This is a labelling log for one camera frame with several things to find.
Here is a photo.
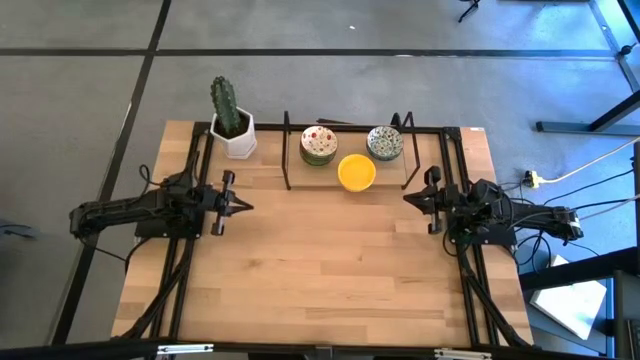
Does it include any silver aluminium bracket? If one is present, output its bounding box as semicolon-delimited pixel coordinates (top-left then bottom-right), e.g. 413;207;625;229
433;348;494;360
157;343;215;355

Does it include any green cactus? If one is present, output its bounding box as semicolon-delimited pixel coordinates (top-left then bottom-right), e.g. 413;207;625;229
209;75;242;135

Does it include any black frame crossbar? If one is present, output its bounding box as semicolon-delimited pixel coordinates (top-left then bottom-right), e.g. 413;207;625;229
0;338;640;360

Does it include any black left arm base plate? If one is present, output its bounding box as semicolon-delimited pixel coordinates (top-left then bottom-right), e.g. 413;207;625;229
133;196;207;240

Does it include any white floor cable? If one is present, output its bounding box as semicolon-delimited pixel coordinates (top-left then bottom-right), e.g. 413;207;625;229
538;137;640;184

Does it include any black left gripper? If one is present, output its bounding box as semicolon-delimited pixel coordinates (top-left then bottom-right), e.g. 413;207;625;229
199;171;255;236

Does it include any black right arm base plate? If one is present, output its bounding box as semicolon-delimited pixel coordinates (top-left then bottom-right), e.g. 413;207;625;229
446;206;518;247

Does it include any black tripod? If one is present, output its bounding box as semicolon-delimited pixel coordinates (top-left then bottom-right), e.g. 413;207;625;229
457;0;482;24

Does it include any white hexagonal plant pot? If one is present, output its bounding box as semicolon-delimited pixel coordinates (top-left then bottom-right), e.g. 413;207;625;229
209;107;259;161

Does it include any green floral bowl bottom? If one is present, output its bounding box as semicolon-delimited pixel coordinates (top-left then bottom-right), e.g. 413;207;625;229
366;124;405;159

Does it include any grey floor cable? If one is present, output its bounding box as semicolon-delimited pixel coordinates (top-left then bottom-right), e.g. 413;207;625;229
579;196;640;221

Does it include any black floor cable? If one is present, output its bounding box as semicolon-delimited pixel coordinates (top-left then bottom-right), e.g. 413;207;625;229
542;169;635;207

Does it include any black aluminium table frame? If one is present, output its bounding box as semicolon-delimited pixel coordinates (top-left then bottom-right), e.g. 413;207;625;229
119;120;534;349

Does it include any black desk frame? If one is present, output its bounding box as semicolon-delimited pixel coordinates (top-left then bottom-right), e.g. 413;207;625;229
518;247;640;360

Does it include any black table leg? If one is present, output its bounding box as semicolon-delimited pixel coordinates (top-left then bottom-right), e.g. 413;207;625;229
535;89;640;137

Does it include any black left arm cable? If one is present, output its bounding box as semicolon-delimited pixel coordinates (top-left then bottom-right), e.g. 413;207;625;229
79;235;151;274

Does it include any metal stand with black knob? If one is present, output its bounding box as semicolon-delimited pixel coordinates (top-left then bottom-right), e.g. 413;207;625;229
589;0;640;94

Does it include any wooden shelf black wire frame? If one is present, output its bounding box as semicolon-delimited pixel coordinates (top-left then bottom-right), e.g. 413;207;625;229
282;110;422;192

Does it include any white box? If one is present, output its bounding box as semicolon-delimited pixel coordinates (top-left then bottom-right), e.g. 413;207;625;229
529;253;609;341

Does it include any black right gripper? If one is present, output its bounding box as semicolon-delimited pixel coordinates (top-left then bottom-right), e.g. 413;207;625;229
403;166;464;235

